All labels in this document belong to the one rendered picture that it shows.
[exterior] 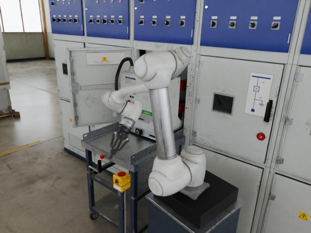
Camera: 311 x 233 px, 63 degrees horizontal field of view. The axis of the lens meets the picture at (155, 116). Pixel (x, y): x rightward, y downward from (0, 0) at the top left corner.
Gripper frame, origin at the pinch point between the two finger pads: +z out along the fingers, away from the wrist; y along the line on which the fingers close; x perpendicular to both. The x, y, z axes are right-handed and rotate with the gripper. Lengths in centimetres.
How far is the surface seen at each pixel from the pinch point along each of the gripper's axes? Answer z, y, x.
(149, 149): -18.5, 26.0, 17.6
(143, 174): -0.4, 31.6, 23.1
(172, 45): -105, 6, 12
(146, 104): -54, 11, 28
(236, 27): -111, 33, -38
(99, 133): -19, -11, 59
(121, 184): 15.5, 12.4, -9.3
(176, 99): -68, 30, 20
